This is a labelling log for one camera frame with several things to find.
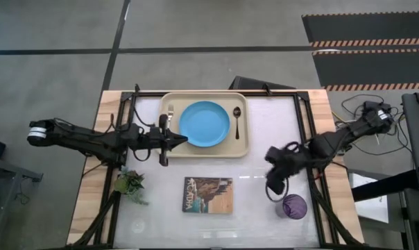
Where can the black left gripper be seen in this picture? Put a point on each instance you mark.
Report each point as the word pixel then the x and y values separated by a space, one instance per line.
pixel 154 139

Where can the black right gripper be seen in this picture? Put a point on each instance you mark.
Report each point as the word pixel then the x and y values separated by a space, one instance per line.
pixel 287 159

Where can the silver fork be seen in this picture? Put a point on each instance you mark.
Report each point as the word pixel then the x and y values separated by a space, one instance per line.
pixel 170 112

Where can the blue round plate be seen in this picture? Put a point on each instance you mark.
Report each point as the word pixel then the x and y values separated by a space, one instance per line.
pixel 204 123

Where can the dark metal spoon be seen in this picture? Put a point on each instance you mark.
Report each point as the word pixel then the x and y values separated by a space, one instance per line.
pixel 237 112

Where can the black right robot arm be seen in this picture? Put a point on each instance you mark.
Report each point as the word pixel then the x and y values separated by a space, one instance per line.
pixel 351 132

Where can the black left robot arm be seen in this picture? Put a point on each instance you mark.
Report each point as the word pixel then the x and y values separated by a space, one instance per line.
pixel 74 137

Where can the purple translucent cup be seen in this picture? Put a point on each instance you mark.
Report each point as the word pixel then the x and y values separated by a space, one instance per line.
pixel 296 207

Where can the beige plastic tray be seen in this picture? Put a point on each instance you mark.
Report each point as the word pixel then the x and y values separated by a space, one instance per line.
pixel 239 149

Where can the small green artificial plant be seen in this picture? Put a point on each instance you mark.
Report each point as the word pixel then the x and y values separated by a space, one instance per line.
pixel 129 182

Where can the Acadia picture book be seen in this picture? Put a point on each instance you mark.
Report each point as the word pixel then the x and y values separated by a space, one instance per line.
pixel 209 196

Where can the black box behind table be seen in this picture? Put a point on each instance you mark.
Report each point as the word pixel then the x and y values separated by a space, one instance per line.
pixel 254 83

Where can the white paper sheet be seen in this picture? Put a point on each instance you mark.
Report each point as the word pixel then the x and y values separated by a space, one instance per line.
pixel 372 208

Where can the black slanted beam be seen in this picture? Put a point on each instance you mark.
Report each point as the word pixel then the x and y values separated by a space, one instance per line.
pixel 386 185

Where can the dark grey cabinet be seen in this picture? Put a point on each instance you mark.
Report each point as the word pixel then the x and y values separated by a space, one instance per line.
pixel 417 218

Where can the black hazard-striped floor mat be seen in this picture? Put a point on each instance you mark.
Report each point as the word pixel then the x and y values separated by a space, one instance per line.
pixel 372 67
pixel 365 26

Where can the grey metal stand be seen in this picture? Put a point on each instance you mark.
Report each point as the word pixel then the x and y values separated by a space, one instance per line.
pixel 12 170

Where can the black aluminium table frame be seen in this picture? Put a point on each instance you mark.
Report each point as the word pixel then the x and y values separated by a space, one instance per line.
pixel 317 205

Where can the black frame clamp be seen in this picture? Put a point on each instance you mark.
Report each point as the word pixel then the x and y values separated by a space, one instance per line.
pixel 137 89
pixel 267 89

